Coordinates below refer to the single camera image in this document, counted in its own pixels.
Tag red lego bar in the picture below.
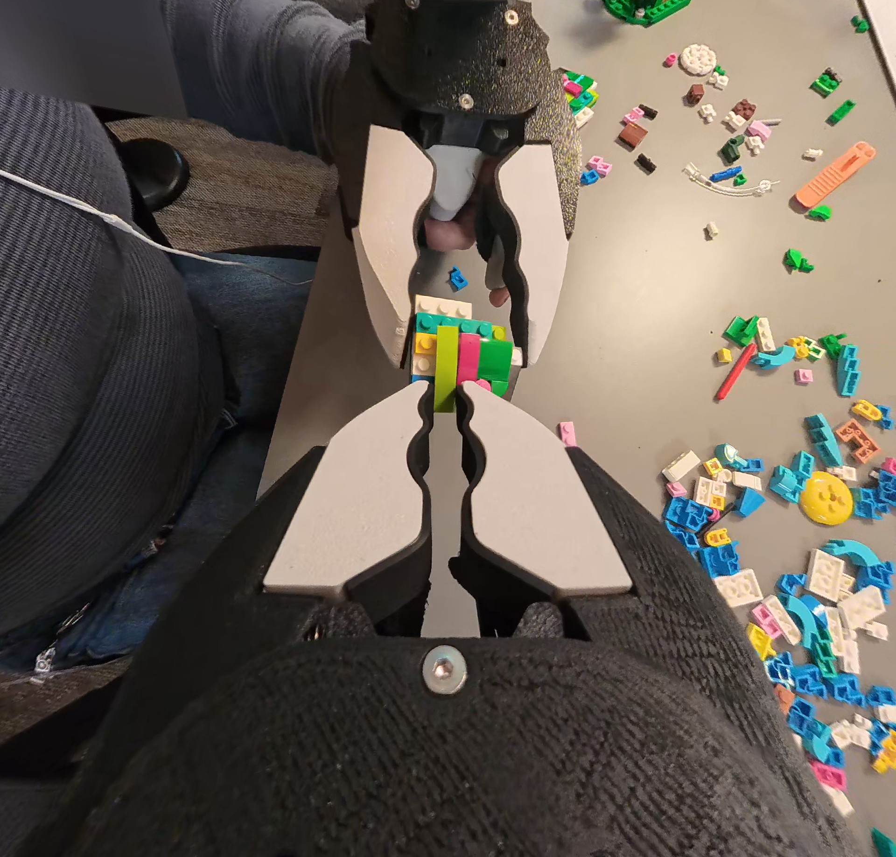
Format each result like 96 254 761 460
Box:
715 342 758 401

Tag grey fabric chair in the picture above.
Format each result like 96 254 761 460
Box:
105 116 340 254

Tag multicolour lego assembly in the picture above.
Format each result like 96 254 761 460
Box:
409 295 525 399

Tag yellow round lego piece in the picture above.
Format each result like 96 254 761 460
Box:
799 472 855 526

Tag thin white cord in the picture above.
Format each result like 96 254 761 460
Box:
0 169 314 285

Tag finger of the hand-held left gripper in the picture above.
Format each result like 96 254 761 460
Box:
352 124 441 371
490 141 571 369

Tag person's left hand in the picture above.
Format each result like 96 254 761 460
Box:
422 201 512 309

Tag black round knob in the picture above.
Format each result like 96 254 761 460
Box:
119 139 190 207

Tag lime green lego plate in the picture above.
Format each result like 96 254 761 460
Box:
435 325 459 413

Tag pile of loose lego pieces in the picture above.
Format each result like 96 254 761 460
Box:
661 398 896 819

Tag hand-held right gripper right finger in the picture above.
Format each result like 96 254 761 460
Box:
456 382 636 600

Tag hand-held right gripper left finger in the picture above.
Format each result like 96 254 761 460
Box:
262 383 434 602

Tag white instruction booklet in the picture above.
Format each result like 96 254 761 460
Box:
846 0 896 95

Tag person's dark ribbed sweater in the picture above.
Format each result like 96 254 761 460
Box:
0 87 235 634

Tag scattered small lego pieces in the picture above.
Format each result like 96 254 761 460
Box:
560 15 872 399

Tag orange brick separator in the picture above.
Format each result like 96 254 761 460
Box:
794 140 877 210

